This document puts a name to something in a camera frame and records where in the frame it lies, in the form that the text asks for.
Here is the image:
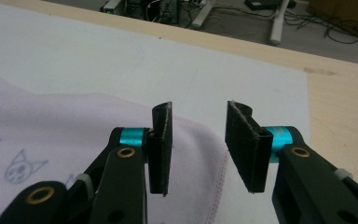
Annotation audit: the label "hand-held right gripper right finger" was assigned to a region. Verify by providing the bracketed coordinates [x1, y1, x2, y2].
[225, 100, 294, 194]

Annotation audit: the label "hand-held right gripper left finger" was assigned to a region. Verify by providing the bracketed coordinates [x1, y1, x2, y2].
[119, 101, 173, 198]

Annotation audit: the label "lavender towel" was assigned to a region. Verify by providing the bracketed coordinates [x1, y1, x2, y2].
[0, 66, 230, 224]

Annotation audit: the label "white grid foam mat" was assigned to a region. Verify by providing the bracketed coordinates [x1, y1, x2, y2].
[0, 0, 312, 224]

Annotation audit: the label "white metal stand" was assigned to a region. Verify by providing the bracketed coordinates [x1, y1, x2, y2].
[190, 0, 293, 46]

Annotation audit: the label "black computer tower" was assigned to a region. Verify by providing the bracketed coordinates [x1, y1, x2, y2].
[155, 0, 182, 26]
[125, 0, 153, 19]

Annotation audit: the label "black flat box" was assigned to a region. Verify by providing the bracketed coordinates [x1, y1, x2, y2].
[244, 0, 296, 11]

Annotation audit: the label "small white box green light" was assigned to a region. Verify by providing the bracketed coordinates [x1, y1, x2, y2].
[100, 0, 124, 15]

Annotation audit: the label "tangled black floor cables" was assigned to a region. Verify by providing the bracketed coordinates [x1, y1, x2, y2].
[283, 10, 358, 49]

